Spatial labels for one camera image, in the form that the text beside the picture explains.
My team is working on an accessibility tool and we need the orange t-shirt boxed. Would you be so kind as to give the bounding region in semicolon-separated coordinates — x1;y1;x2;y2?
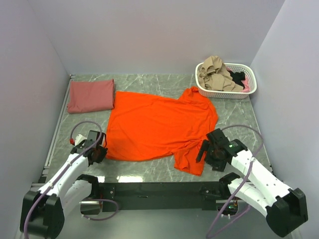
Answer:
105;87;218;176

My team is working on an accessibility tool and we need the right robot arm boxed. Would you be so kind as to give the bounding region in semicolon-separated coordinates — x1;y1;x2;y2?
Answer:
196;128;309;239

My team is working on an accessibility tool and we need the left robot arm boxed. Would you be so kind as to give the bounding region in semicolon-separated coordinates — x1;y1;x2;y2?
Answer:
19;130;107;239

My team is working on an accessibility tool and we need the folded pink t-shirt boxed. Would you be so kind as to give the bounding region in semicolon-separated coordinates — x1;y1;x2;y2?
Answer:
67;79;115;114

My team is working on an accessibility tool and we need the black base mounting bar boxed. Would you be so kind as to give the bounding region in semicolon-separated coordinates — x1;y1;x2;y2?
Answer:
99;181;231;211

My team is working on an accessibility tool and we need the pink garment in basket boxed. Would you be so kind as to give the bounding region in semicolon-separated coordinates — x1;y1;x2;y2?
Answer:
242;78;250;93

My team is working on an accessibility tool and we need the beige crumpled t-shirt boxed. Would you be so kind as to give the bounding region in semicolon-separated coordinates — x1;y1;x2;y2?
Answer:
197;56;243;92

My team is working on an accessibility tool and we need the black garment in basket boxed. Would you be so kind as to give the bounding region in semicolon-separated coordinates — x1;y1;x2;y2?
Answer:
228;70;246;88

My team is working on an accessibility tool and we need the white plastic laundry basket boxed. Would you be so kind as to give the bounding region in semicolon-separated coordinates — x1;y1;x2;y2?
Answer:
194;62;258;100

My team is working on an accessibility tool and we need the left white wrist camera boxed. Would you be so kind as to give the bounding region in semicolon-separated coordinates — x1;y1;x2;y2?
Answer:
69;134;87;145

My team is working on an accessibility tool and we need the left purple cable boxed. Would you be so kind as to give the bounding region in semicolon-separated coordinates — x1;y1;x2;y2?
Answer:
23;120;103;239

